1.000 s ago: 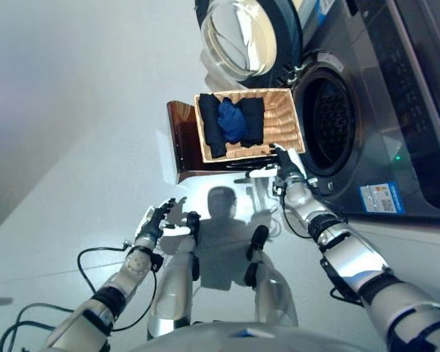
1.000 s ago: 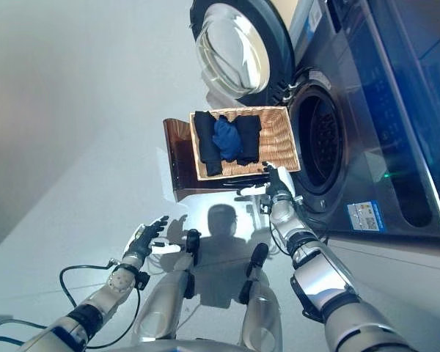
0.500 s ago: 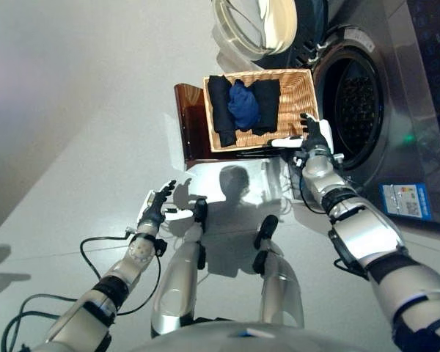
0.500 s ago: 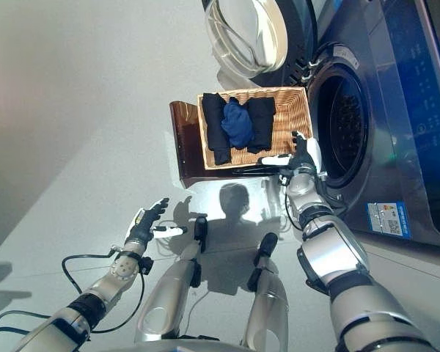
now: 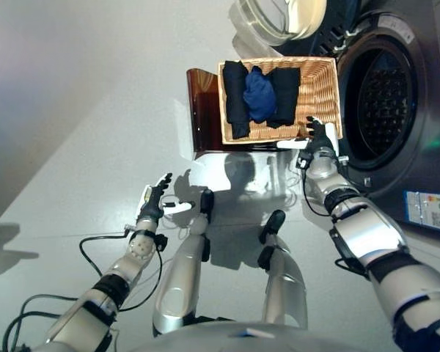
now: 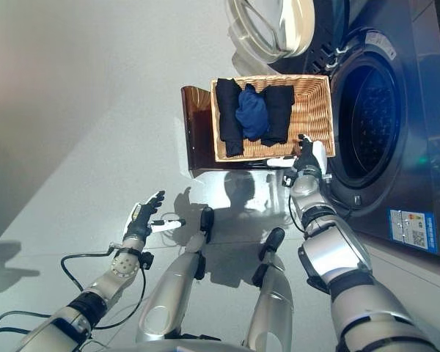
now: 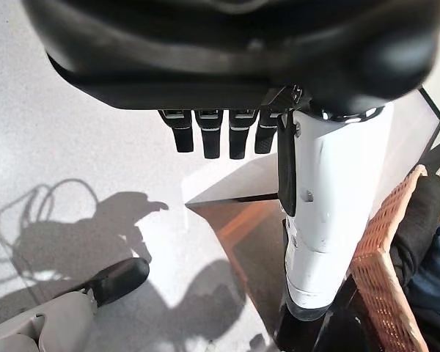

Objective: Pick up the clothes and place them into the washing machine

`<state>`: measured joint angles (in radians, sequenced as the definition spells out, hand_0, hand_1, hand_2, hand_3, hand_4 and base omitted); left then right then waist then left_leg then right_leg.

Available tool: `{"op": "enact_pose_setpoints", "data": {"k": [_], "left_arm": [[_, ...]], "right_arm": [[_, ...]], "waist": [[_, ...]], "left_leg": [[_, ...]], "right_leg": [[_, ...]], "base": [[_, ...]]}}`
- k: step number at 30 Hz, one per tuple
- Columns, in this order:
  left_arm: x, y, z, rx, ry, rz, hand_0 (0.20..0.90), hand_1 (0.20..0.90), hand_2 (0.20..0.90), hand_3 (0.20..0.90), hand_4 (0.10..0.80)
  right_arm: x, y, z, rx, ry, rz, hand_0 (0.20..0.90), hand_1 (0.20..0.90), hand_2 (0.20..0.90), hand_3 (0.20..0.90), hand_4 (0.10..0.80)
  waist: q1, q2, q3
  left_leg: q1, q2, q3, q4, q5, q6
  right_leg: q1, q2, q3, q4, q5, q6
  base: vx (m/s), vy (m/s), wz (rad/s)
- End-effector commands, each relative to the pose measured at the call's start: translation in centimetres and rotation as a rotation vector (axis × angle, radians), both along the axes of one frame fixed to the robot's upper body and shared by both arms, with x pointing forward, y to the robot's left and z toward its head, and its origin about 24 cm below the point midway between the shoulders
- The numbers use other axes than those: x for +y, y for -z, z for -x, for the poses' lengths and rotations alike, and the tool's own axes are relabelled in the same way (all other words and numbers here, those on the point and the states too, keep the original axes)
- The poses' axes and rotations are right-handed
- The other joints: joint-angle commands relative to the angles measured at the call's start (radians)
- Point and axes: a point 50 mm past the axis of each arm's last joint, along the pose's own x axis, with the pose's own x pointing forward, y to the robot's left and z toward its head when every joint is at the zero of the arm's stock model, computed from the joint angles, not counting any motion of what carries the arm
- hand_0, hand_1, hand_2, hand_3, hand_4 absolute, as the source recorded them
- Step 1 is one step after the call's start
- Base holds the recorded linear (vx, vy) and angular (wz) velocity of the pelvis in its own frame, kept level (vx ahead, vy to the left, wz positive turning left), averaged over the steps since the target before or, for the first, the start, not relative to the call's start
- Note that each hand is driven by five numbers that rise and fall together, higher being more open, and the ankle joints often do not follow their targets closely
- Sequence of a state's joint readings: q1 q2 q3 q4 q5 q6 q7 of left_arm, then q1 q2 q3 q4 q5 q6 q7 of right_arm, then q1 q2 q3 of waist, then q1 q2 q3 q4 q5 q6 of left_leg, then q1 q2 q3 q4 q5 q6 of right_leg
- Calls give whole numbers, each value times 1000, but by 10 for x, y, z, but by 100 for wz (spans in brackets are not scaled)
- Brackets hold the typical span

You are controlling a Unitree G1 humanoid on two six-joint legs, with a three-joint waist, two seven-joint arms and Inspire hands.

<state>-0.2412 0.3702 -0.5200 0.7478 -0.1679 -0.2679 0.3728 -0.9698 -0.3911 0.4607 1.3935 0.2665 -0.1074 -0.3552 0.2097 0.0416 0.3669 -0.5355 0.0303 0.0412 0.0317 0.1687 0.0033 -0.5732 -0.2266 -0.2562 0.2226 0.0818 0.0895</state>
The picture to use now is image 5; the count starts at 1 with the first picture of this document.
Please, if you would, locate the short black garment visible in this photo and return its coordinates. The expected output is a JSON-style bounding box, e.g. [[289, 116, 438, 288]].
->
[[267, 67, 301, 128]]

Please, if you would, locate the blue garment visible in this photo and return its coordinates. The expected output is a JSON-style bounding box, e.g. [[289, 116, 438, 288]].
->
[[243, 71, 279, 123]]

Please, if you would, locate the round glass washer door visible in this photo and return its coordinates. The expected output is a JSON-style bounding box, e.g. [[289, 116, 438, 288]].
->
[[227, 0, 366, 48]]

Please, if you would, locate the robot leg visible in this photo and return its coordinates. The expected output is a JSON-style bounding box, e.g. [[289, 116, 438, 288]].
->
[[152, 188, 216, 337], [256, 208, 309, 329]]

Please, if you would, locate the blue energy label sticker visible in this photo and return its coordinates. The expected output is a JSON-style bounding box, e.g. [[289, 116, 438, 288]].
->
[[403, 190, 440, 232]]

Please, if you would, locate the right robot leg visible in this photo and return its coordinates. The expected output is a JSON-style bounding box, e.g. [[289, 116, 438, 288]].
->
[[256, 208, 309, 329]]

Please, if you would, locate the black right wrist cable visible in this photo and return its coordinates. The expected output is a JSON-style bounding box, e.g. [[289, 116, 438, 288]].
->
[[301, 170, 333, 217]]

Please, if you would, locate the left robot leg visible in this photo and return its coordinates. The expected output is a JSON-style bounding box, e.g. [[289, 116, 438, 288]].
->
[[152, 188, 216, 337]]

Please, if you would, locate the wicker laundry basket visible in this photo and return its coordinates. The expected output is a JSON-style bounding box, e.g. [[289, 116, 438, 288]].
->
[[218, 56, 342, 145]]

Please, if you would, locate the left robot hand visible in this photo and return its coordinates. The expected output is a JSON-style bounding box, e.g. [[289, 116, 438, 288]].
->
[[137, 172, 197, 222]]

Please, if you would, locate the silver robot torso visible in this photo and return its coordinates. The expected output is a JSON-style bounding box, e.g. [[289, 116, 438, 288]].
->
[[128, 320, 400, 352]]

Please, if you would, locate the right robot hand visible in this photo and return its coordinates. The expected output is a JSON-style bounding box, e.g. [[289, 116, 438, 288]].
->
[[277, 115, 341, 160]]

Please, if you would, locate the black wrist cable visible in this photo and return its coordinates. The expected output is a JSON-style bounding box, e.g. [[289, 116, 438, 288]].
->
[[0, 229, 164, 352], [301, 170, 333, 217]]

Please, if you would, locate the long black garment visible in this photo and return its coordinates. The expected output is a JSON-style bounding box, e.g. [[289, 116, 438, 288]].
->
[[222, 60, 250, 139]]

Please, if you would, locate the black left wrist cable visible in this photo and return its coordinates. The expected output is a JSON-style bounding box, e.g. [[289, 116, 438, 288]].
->
[[0, 229, 164, 352]]

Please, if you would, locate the grey washing machine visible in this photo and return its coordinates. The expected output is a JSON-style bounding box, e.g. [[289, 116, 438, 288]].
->
[[278, 0, 440, 238]]

